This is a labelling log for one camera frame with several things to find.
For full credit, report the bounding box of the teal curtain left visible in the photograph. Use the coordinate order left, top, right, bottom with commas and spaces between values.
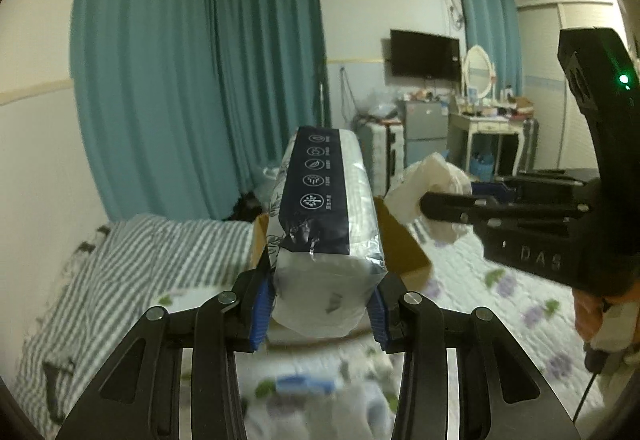
70, 0, 330, 220

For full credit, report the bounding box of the grey checked bed sheet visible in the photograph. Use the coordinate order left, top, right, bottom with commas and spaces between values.
12, 215, 253, 439

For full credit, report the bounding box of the white oval vanity mirror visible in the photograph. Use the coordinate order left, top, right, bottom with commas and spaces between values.
462, 45, 496, 101

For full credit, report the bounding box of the teal curtain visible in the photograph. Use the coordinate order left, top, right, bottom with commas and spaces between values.
70, 0, 330, 220
461, 0, 523, 95

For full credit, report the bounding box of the blue waste basket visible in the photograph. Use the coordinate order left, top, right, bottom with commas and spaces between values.
470, 153, 495, 182

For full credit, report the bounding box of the blue pocket tissue pack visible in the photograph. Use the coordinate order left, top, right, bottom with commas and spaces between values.
274, 375, 335, 396

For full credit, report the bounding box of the white wardrobe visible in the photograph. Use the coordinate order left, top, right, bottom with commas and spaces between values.
518, 0, 627, 169

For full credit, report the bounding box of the teal curtain right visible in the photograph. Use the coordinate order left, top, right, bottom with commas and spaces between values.
461, 0, 523, 95

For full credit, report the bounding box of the person's right hand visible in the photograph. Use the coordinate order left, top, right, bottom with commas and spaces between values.
573, 283, 639, 353

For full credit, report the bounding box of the small grey fridge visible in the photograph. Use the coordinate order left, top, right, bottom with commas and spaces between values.
399, 101, 449, 166

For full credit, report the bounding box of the large tissue pack dark label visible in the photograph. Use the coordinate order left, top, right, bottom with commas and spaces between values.
266, 126, 387, 339

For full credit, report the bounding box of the brown cardboard box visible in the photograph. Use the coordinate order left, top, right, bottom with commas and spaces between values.
250, 193, 432, 291

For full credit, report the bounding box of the white dressing table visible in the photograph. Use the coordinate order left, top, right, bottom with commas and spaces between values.
449, 97, 525, 176

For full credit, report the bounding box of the white suitcase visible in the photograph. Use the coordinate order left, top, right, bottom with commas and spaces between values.
357, 122, 405, 197

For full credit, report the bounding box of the black cable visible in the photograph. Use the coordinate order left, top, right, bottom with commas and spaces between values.
572, 349, 609, 423

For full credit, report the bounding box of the black wall television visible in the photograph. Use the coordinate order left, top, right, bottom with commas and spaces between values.
390, 30, 461, 82

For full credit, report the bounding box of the white floral quilt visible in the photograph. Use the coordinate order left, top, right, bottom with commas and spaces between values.
157, 237, 577, 439

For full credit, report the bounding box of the white toilet paper roll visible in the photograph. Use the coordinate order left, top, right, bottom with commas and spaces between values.
384, 152, 472, 245

